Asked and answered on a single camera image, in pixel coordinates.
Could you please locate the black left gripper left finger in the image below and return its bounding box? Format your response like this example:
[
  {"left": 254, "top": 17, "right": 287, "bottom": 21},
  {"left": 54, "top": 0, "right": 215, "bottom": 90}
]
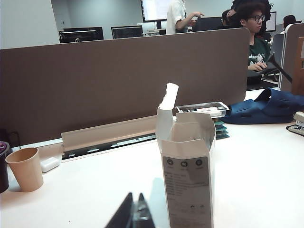
[{"left": 104, "top": 192, "right": 134, "bottom": 228}]

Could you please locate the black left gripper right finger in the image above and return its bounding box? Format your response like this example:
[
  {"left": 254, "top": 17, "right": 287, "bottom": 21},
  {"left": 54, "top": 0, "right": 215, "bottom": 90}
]
[{"left": 133, "top": 192, "right": 156, "bottom": 228}]

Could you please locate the grey white mask box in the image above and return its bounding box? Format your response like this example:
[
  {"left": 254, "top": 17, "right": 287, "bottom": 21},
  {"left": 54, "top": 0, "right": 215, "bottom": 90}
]
[{"left": 155, "top": 82, "right": 217, "bottom": 228}]

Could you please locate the white earbud case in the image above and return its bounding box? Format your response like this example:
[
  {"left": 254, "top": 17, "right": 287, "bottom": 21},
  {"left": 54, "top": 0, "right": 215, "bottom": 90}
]
[{"left": 40, "top": 157, "right": 60, "bottom": 173}]

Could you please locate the tan paper cup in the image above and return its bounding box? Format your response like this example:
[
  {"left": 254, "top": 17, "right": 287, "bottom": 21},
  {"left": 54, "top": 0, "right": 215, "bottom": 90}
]
[{"left": 5, "top": 147, "right": 45, "bottom": 192}]

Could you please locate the dark cylindrical container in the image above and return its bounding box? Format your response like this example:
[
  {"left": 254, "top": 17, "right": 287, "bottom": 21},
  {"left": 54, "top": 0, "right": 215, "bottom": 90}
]
[{"left": 0, "top": 140, "right": 13, "bottom": 194}]

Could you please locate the white marker pen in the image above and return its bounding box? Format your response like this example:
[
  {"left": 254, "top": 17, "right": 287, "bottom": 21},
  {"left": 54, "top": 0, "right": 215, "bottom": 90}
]
[{"left": 197, "top": 108, "right": 224, "bottom": 114}]

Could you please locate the clear plastic marker tray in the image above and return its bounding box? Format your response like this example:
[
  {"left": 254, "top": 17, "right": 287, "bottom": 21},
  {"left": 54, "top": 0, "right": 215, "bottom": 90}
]
[{"left": 175, "top": 101, "right": 230, "bottom": 118}]

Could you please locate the brown desk divider panel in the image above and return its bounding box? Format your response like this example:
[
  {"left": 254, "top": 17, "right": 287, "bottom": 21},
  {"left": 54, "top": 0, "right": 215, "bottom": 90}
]
[
  {"left": 280, "top": 22, "right": 304, "bottom": 93},
  {"left": 0, "top": 27, "right": 251, "bottom": 148}
]

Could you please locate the black computer monitor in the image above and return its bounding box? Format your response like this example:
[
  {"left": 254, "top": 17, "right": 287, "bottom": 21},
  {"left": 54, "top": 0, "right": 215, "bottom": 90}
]
[
  {"left": 192, "top": 16, "right": 224, "bottom": 32},
  {"left": 58, "top": 26, "right": 105, "bottom": 44},
  {"left": 111, "top": 25, "right": 143, "bottom": 39}
]

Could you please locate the grey black stapler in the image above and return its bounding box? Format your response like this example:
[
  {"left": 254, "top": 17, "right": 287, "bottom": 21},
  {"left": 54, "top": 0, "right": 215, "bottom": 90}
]
[{"left": 286, "top": 111, "right": 304, "bottom": 138}]

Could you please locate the black keyboard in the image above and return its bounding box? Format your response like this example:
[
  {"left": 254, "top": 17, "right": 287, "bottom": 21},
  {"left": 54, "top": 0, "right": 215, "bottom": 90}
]
[{"left": 260, "top": 67, "right": 278, "bottom": 76}]

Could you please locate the person in white shirt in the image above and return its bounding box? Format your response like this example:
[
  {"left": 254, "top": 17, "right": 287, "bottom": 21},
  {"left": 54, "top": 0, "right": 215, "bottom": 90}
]
[{"left": 166, "top": 0, "right": 205, "bottom": 34}]

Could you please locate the black angled stand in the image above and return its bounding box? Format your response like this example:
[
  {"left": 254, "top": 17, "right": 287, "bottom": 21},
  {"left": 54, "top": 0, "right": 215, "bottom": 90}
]
[{"left": 268, "top": 52, "right": 293, "bottom": 84}]

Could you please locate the person in green shirt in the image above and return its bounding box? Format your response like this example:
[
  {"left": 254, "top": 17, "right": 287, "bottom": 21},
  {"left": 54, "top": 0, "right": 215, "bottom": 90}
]
[{"left": 234, "top": 2, "right": 272, "bottom": 72}]

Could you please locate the person in dark top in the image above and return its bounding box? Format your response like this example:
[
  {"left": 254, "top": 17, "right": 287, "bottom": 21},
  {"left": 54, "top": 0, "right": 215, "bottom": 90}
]
[{"left": 227, "top": 0, "right": 272, "bottom": 23}]

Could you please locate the small desk monitor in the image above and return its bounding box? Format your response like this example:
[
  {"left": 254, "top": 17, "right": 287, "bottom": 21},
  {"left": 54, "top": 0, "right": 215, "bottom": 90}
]
[{"left": 265, "top": 11, "right": 277, "bottom": 33}]

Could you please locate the seated person with dark hair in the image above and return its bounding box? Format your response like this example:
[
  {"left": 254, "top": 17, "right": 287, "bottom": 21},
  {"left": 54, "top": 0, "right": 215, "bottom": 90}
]
[{"left": 282, "top": 14, "right": 297, "bottom": 33}]

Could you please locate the beige cable tray cover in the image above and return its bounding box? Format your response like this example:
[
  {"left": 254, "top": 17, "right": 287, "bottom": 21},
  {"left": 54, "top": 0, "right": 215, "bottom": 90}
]
[{"left": 60, "top": 115, "right": 178, "bottom": 156}]

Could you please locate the large wall display screen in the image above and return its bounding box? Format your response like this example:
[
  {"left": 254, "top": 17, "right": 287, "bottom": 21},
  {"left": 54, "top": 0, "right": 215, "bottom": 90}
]
[{"left": 140, "top": 0, "right": 172, "bottom": 23}]

